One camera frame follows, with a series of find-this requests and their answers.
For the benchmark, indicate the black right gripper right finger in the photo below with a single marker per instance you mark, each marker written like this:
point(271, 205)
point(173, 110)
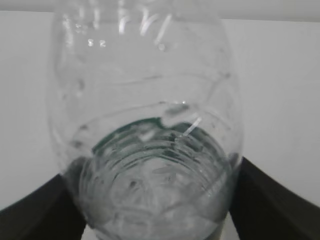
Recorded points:
point(263, 209)

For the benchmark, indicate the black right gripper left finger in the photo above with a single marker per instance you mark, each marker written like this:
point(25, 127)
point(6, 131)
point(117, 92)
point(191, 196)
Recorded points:
point(52, 212)

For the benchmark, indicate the clear water bottle green label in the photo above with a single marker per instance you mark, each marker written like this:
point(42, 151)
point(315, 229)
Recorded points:
point(144, 116)

